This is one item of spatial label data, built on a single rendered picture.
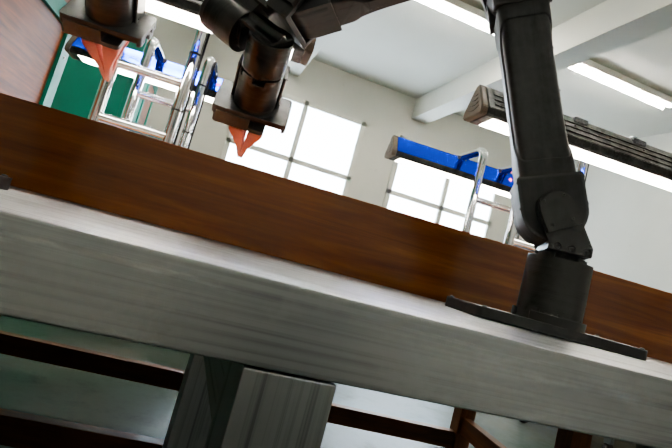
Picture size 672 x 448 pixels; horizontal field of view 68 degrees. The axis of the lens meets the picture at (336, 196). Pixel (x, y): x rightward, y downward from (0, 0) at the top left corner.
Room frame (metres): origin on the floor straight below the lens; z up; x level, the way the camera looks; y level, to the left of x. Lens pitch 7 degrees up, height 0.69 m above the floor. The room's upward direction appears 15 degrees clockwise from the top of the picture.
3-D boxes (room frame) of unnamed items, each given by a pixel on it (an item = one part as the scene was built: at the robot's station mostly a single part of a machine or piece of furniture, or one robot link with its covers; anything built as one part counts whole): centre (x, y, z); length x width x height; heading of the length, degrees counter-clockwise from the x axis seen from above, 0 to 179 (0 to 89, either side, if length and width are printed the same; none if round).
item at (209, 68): (1.34, 0.51, 0.90); 0.20 x 0.19 x 0.45; 100
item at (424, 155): (1.60, -0.43, 1.08); 0.62 x 0.08 x 0.07; 100
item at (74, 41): (1.42, 0.53, 1.08); 0.62 x 0.08 x 0.07; 100
